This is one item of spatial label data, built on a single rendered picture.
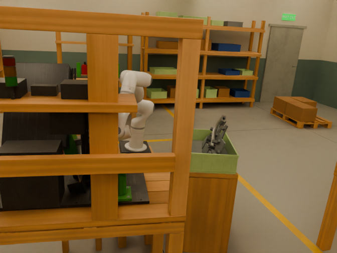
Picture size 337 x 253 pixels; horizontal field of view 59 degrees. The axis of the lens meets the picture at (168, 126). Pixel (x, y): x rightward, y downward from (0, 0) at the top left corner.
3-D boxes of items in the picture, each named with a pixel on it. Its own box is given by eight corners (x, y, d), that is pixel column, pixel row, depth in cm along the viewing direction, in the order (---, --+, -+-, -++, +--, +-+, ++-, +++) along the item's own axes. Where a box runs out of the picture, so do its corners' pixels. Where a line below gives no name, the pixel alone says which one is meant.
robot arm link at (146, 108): (132, 123, 254) (134, 96, 246) (153, 126, 253) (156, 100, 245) (129, 128, 243) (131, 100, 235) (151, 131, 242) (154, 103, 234)
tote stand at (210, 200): (168, 207, 329) (173, 141, 304) (215, 210, 330) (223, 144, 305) (169, 251, 264) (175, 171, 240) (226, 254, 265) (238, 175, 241)
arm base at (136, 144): (125, 141, 262) (127, 122, 256) (147, 143, 264) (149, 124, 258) (123, 150, 245) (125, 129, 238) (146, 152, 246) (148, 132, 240)
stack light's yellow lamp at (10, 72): (6, 75, 136) (5, 65, 134) (18, 75, 137) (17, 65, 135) (2, 77, 131) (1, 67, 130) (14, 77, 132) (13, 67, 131)
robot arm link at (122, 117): (133, 89, 178) (123, 138, 173) (134, 96, 194) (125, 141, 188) (118, 86, 178) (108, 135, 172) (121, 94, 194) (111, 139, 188)
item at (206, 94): (253, 107, 792) (267, 19, 722) (143, 110, 705) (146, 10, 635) (243, 103, 841) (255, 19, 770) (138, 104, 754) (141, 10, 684)
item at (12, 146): (12, 192, 178) (6, 139, 168) (65, 190, 184) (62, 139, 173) (2, 210, 161) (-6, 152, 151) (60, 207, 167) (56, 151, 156)
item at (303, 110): (270, 113, 748) (272, 96, 734) (298, 113, 765) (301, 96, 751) (298, 128, 637) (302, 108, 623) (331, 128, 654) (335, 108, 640)
